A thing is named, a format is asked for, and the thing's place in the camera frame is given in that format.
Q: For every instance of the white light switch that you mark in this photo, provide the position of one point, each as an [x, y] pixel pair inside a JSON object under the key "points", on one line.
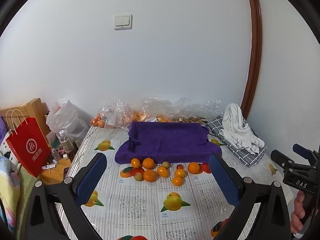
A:
{"points": [[123, 22]]}

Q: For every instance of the person's right hand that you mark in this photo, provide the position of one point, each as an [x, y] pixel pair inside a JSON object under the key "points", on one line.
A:
{"points": [[297, 210]]}

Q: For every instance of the clear plastic bag of oranges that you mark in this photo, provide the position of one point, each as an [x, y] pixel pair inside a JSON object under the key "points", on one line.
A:
{"points": [[113, 115], [155, 110]]}

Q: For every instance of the small yellow-green fruit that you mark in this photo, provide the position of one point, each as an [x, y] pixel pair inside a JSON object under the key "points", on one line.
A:
{"points": [[138, 177]]}

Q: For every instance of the colourful blanket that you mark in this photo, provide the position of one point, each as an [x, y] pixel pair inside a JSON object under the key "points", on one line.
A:
{"points": [[7, 187]]}

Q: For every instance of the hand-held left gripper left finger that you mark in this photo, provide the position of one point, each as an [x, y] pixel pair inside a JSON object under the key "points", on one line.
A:
{"points": [[91, 177]]}

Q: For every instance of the fruit print tablecloth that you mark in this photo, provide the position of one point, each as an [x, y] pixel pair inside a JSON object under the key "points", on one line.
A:
{"points": [[140, 205]]}

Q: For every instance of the purple towel lined tray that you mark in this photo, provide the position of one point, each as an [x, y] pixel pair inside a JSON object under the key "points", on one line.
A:
{"points": [[167, 140]]}

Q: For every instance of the brown wooden door frame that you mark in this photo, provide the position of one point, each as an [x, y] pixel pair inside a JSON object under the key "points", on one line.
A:
{"points": [[255, 55]]}

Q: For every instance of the red paper bag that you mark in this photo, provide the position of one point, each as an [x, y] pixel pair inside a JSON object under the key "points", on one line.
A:
{"points": [[27, 147]]}

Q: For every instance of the clear plastic bottle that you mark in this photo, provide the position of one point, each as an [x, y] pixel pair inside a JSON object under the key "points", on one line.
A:
{"points": [[65, 142]]}

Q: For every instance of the orange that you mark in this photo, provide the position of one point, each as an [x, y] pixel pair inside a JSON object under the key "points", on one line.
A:
{"points": [[135, 162], [162, 172], [149, 175], [148, 163], [180, 173], [177, 181], [193, 167]]}

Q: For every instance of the small tan fruit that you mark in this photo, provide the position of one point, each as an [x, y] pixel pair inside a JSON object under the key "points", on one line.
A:
{"points": [[165, 164]]}

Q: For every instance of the white plastic bag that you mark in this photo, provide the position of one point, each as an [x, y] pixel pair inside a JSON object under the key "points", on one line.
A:
{"points": [[66, 120]]}

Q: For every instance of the small clear bottle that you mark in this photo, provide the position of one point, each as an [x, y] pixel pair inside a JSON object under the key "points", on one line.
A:
{"points": [[55, 155]]}

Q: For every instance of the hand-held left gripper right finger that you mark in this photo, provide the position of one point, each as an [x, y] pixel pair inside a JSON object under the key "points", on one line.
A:
{"points": [[223, 177]]}

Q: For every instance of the wooden side table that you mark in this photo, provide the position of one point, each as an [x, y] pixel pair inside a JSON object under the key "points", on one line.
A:
{"points": [[57, 173]]}

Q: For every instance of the wooden furniture frame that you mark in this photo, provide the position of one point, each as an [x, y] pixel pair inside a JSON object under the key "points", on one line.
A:
{"points": [[35, 110]]}

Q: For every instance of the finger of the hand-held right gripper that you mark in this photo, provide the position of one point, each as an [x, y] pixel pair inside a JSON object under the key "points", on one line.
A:
{"points": [[282, 158], [302, 151]]}

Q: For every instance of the grey checked cloth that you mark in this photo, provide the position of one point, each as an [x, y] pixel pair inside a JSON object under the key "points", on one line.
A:
{"points": [[240, 152]]}

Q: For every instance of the small red fruit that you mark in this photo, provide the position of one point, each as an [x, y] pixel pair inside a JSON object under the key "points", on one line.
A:
{"points": [[179, 166]]}

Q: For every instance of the white towel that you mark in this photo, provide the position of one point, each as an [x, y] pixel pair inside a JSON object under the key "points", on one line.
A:
{"points": [[235, 122]]}

